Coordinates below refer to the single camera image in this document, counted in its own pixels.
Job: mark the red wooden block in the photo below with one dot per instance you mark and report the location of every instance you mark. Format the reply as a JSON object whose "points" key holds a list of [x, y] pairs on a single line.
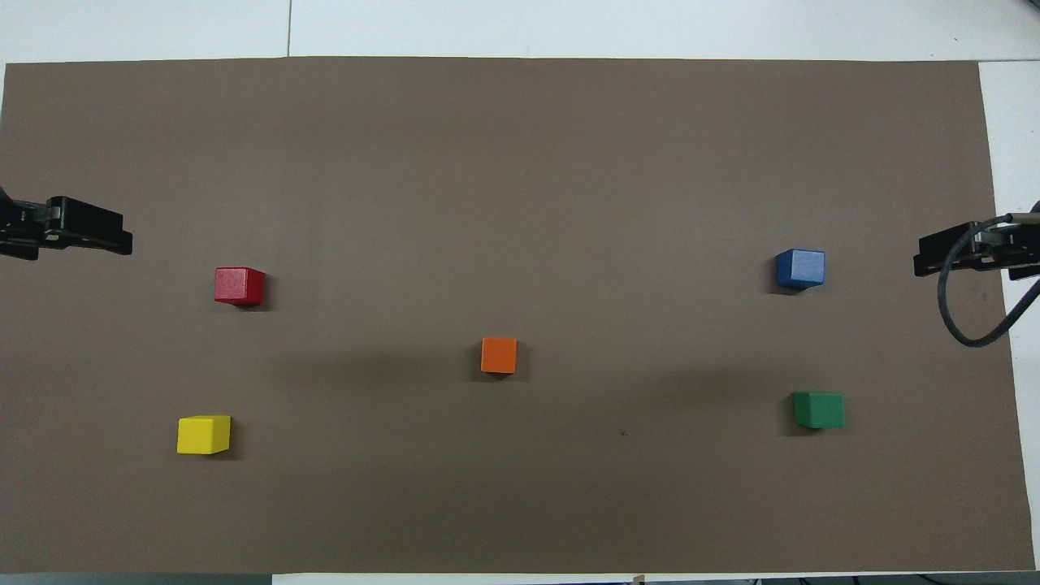
{"points": [[238, 286]]}

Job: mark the green wooden block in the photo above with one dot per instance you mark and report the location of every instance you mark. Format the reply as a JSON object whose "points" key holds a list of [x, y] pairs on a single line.
{"points": [[819, 410]]}

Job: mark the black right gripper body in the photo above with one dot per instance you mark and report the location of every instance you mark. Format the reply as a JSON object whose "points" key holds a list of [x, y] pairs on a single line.
{"points": [[1022, 256]]}

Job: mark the blue wooden block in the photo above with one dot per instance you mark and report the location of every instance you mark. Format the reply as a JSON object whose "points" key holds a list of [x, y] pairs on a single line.
{"points": [[801, 268]]}

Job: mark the brown table mat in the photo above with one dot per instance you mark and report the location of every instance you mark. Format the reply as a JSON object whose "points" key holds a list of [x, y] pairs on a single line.
{"points": [[520, 203]]}

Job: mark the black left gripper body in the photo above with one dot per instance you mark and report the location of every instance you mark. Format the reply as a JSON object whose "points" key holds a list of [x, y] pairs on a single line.
{"points": [[23, 231]]}

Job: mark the orange wooden block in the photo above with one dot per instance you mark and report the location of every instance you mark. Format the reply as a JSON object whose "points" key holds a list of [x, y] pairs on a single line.
{"points": [[499, 356]]}

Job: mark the yellow wooden block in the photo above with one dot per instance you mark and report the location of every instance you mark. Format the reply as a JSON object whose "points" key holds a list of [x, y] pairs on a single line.
{"points": [[203, 435]]}

